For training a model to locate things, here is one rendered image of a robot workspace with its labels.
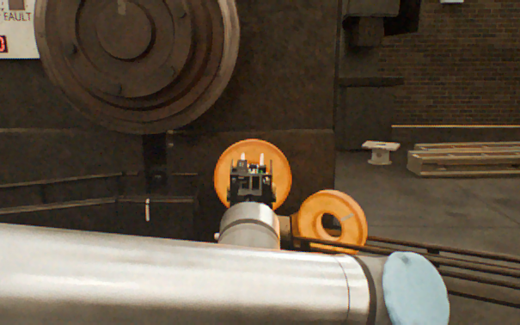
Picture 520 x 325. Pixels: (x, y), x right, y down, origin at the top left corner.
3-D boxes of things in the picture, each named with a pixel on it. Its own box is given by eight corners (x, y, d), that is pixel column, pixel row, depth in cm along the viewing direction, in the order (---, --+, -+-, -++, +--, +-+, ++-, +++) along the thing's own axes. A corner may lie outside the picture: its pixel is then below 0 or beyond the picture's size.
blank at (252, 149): (209, 144, 85) (207, 146, 81) (285, 133, 84) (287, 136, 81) (221, 216, 88) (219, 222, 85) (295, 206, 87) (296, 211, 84)
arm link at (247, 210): (278, 266, 64) (215, 265, 64) (278, 244, 68) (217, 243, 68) (280, 218, 59) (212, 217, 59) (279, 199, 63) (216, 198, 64)
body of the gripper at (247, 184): (273, 157, 73) (275, 196, 63) (272, 198, 78) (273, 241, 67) (229, 156, 73) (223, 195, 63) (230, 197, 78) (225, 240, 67)
